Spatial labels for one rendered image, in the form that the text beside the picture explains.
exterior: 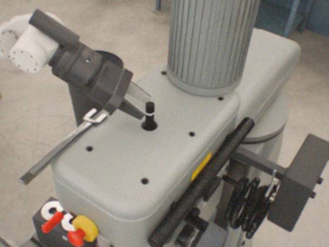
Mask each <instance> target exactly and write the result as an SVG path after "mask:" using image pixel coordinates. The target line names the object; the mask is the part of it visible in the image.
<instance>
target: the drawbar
mask: <svg viewBox="0 0 329 247"><path fill-rule="evenodd" d="M145 111H146V112H145V113H148V114H152V113H154V112H155V105H154V102H146V107H145ZM148 114H146V115H145V130H147V131H153V125H154V114H153V115H148Z"/></svg>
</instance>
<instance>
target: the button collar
mask: <svg viewBox="0 0 329 247"><path fill-rule="evenodd" d="M72 224H73V228H74V230H75V231H76V230H77V229H78V228H81V229H83V230H84V231H85V233H86V235H85V237H84V239H85V240H87V241H90V242H91V241H93V240H94V239H95V238H96V237H97V236H98V234H99V232H98V229H97V227H96V225H95V224H94V223H93V222H92V221H91V220H90V219H89V218H87V217H86V216H84V215H78V216H77V217H76V218H75V219H74V221H73V222H72Z"/></svg>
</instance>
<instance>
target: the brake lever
mask: <svg viewBox="0 0 329 247"><path fill-rule="evenodd" d="M65 213H66V211H65V210H61V211H56V213H55V214H54V216H52V217H51V218H50V220H48V221H47V222H46V223H45V224H44V226H43V227H42V230H43V231H44V232H45V233H49V232H50V231H51V229H53V228H54V227H55V226H56V225H57V224H58V223H59V222H60V221H62V220H63V219H64V214H65Z"/></svg>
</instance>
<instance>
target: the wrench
mask: <svg viewBox="0 0 329 247"><path fill-rule="evenodd" d="M96 113H97V111H96V109H94V108H93V109H92V110H91V111H90V112H89V113H88V114H86V116H85V117H84V118H83V119H82V120H83V121H84V123H82V124H81V125H80V126H79V127H77V128H76V129H75V130H74V131H73V132H72V133H71V134H70V135H69V136H67V137H66V138H65V139H64V140H63V141H62V142H60V143H59V144H58V145H57V146H56V147H54V148H53V149H52V150H51V151H50V153H48V154H46V156H45V157H44V158H42V159H41V160H40V161H39V162H38V163H37V164H35V165H34V166H33V167H32V168H31V169H30V170H28V172H27V173H25V174H24V175H23V176H22V177H20V178H19V179H18V181H19V182H21V183H23V184H24V185H26V186H27V184H28V183H30V182H31V181H32V180H33V179H34V178H35V177H36V176H38V175H39V174H40V173H41V172H42V171H43V170H44V169H45V168H46V167H47V166H48V165H49V164H51V163H52V162H53V161H54V160H55V159H56V158H57V157H58V156H59V155H60V154H61V153H63V152H64V151H65V150H66V149H67V148H68V147H70V146H71V145H72V144H73V143H74V142H75V141H76V140H77V139H78V138H79V137H80V136H82V135H83V134H84V133H85V132H86V131H87V130H88V129H89V128H90V127H91V126H92V125H93V126H95V127H97V126H98V125H100V124H101V123H102V122H103V121H104V120H105V119H106V118H107V117H108V115H107V114H103V115H101V116H100V117H99V118H98V119H97V120H93V119H91V117H92V116H94V114H96Z"/></svg>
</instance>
